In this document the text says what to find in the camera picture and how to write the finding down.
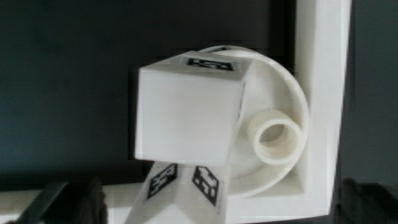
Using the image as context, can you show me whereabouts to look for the white round stool seat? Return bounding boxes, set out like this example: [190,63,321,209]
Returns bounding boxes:
[202,45,309,198]

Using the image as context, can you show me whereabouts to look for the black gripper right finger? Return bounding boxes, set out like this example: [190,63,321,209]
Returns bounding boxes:
[334,178,398,224]

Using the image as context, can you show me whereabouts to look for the white stool leg with tag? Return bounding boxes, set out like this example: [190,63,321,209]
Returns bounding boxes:
[124,162,229,224]

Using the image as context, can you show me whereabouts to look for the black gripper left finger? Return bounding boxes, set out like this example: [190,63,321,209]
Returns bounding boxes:
[14,178,106,224]

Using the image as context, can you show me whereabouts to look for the white front fence bar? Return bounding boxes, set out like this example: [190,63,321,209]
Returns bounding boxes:
[0,183,142,224]

